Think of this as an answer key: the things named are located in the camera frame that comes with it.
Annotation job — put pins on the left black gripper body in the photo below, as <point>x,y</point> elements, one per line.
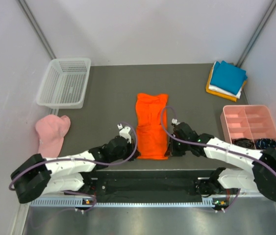
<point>125,153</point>

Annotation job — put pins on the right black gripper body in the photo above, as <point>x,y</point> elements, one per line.
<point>178,148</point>

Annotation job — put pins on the orange t shirt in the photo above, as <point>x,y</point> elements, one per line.
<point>152,123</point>

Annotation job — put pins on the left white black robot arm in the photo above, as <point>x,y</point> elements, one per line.
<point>38,176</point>

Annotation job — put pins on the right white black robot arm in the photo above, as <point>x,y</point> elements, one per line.
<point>253,170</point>

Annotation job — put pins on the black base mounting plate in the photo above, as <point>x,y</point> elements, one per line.
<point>189,182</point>

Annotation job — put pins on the folded yellow t shirt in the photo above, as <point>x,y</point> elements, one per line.
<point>222,96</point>

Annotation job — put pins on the folded white t shirt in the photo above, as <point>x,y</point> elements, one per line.
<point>222,89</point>

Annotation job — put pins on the pink compartment organizer tray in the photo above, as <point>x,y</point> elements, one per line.
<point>252,122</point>

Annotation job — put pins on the pink baseball cap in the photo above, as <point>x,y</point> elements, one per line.
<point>51,131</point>

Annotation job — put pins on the folded blue t shirt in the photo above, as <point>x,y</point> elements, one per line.
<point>227,79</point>

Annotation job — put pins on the white perforated plastic basket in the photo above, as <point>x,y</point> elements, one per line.
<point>64,83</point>

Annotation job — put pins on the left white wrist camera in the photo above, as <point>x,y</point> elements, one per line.
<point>125,132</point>

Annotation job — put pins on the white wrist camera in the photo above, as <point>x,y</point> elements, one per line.
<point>175,121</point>
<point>125,132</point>

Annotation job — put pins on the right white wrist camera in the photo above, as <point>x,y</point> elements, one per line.
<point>175,121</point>

